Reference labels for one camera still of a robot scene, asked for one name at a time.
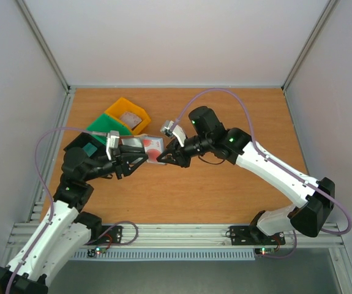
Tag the aluminium front rail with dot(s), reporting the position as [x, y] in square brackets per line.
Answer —
[183, 236]

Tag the right small circuit board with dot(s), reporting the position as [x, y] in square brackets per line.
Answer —
[265, 251]

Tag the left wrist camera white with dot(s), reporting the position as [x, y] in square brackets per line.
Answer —
[112, 142]

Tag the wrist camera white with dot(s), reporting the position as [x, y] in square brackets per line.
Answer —
[171, 129]
[112, 142]

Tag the brown leather card holder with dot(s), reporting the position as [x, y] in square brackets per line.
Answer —
[135, 140]

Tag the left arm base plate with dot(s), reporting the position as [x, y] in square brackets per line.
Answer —
[113, 235]

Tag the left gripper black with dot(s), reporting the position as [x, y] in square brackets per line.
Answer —
[122, 164]

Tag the small circuit board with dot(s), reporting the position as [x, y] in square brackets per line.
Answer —
[92, 253]
[265, 251]

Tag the grey slotted cable duct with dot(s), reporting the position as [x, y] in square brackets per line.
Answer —
[159, 255]

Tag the cards stack in yellow bin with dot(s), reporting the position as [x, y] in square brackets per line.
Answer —
[130, 119]

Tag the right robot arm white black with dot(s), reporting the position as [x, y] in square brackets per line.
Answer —
[309, 207]

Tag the red white credit card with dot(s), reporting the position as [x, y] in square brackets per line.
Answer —
[153, 147]

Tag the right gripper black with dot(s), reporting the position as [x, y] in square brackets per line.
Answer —
[182, 153]

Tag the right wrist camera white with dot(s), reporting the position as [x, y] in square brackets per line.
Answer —
[171, 129]

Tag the green plastic bin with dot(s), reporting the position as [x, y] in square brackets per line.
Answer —
[105, 123]

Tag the black plastic bin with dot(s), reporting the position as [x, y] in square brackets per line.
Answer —
[85, 138]

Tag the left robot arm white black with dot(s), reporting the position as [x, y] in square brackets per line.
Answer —
[66, 227]

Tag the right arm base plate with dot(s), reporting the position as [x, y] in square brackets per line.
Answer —
[244, 235]

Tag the yellow plastic bin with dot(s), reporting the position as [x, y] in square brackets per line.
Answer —
[122, 105]

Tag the left small circuit board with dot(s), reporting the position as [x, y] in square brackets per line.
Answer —
[92, 253]

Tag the teal card in black bin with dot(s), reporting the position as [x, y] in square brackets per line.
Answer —
[89, 149]

